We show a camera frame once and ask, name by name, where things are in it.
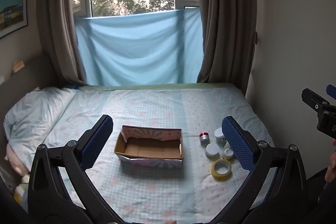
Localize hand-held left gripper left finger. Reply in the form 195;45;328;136
28;114;114;224

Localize light blue pillow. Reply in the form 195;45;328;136
3;87;78;177

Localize framed wall picture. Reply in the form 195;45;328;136
0;0;29;40

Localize cardboard box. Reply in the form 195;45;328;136
114;125;183;169

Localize light blue hanging cloth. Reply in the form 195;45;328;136
75;7;204;86

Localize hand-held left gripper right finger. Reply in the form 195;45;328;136
221;116;307;224

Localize green jar with white lid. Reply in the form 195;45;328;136
214;128;227;144

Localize yellow tape roll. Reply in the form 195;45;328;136
212;159;233;182

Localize silver jar with red lid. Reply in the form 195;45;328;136
199;132;210;146

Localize white jar with pale lid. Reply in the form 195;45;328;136
205;143;219;157

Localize pink cloth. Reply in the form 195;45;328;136
5;144;30;177

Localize beige headboard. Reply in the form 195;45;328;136
0;53;61;106

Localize person's right hand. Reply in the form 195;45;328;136
324;139;336;183

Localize brown curtain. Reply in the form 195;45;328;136
36;0;93;83
192;0;257;84

